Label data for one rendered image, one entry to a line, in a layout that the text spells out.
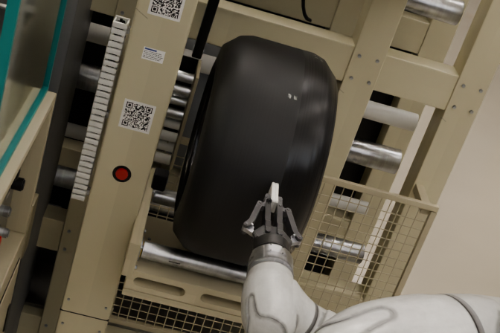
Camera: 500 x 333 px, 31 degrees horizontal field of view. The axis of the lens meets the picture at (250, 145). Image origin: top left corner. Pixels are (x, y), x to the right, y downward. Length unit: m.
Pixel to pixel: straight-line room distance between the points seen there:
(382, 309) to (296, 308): 0.57
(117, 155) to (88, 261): 0.32
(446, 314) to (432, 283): 3.31
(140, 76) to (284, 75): 0.33
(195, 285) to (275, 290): 0.62
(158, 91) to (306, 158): 0.39
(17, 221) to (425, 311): 1.27
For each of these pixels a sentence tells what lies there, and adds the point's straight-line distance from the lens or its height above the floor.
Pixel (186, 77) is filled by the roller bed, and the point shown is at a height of 1.19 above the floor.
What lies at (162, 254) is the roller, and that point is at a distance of 2.21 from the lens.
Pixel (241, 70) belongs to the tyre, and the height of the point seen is 1.41.
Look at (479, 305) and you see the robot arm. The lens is 1.18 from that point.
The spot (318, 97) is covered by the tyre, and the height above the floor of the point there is 1.41.
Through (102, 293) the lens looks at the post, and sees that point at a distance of 2.39.
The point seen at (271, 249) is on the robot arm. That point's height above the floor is 1.24.
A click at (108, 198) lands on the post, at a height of 0.98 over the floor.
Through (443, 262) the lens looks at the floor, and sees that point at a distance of 4.65.
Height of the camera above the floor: 2.12
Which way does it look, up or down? 25 degrees down
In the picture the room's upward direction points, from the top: 18 degrees clockwise
